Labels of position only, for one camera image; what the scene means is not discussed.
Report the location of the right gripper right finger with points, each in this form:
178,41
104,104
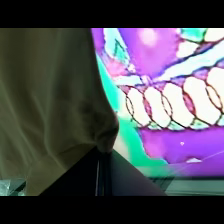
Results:
128,180

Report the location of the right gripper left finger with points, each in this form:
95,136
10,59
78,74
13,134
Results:
78,178

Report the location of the olive green shirt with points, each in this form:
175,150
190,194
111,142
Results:
46,100

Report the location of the silver frame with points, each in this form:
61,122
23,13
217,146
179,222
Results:
11,187

